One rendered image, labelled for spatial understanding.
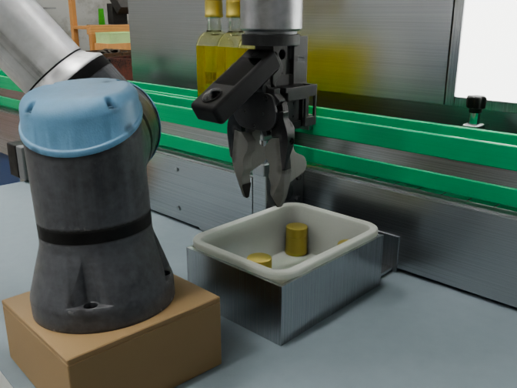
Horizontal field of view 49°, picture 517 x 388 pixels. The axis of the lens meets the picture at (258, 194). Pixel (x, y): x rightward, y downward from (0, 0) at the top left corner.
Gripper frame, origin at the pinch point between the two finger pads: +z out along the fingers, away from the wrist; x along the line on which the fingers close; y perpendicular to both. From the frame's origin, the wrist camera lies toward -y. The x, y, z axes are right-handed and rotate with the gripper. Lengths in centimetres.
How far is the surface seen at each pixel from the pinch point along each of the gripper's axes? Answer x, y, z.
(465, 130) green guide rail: -13.9, 30.0, -5.9
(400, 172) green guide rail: -7.8, 22.7, 0.3
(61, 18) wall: 1050, 554, -9
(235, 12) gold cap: 30.1, 26.2, -22.4
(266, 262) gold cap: -1.8, -0.3, 9.0
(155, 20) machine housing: 76, 43, -20
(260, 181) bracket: 10.3, 11.6, 2.9
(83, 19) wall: 1046, 599, -6
